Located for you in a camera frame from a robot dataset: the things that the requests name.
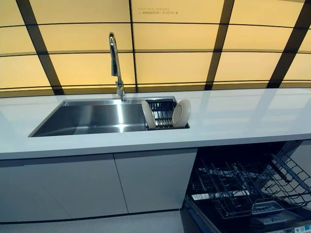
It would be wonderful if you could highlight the grey dishwasher cutlery basket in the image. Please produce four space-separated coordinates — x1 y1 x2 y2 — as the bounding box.
251 200 285 216

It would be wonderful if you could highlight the dark wire dishwasher lower rack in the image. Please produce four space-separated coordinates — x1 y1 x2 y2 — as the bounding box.
189 155 292 219

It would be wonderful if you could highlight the cream round ceramic plate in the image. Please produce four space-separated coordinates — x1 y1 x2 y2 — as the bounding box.
171 99 192 128
141 100 156 129

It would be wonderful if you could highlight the chrome gooseneck kitchen faucet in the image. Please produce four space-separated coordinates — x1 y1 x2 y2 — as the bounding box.
108 31 128 102

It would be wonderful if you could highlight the dark wire dishwasher rack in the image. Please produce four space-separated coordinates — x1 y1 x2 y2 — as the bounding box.
262 141 311 210
189 155 292 219

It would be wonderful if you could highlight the dark wire dishwasher upper rack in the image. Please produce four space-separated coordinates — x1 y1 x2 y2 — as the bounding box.
262 141 311 210

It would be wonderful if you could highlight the black dish drying rack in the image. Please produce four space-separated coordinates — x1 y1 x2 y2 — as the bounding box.
144 96 191 131

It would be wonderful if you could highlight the open dishwasher door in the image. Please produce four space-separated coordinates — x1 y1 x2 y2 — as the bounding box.
185 193 311 233

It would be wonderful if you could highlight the white narrow cabinet door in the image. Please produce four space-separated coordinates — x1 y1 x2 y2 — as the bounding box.
113 148 198 215

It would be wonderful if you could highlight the stainless steel sink basin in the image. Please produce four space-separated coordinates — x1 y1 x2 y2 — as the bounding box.
28 95 191 138

